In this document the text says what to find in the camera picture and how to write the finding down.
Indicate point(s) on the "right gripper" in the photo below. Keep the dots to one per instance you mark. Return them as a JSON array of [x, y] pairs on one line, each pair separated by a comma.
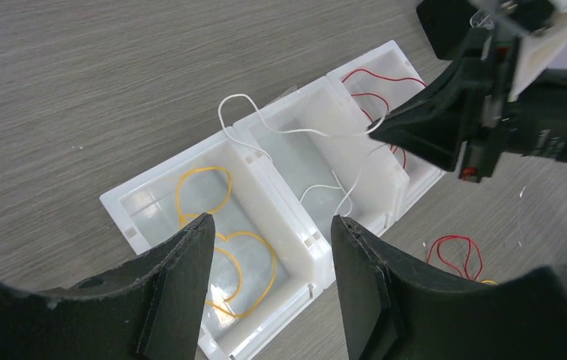
[[434, 123]]

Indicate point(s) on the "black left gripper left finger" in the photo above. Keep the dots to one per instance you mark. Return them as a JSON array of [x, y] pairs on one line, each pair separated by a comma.
[[150, 307]]

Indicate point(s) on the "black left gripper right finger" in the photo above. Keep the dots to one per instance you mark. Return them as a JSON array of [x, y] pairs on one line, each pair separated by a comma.
[[395, 306]]

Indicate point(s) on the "black metronome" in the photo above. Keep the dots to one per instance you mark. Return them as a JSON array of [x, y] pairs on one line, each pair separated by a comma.
[[447, 23]]

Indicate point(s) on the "white three-compartment tray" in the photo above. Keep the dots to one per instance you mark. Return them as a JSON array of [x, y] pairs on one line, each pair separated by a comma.
[[273, 181]]

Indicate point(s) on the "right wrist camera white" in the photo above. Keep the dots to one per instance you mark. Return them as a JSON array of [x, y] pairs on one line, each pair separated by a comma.
[[537, 29]]

